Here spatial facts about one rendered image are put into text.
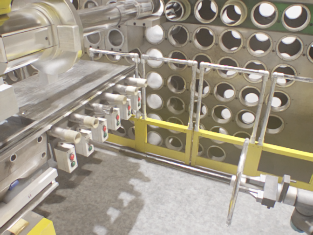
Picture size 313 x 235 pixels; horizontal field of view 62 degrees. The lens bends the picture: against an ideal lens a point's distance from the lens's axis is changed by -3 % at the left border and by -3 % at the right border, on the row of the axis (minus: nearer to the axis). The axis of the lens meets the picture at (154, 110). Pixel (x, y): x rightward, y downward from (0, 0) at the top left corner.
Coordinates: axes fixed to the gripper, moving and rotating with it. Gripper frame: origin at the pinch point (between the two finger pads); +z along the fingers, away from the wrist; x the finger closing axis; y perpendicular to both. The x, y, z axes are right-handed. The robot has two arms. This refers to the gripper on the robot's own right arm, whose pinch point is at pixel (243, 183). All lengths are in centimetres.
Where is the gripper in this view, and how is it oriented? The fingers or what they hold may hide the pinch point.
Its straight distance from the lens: 122.9
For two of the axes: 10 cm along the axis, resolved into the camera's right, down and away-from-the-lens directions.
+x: 4.0, -5.3, 7.5
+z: -9.2, -1.9, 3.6
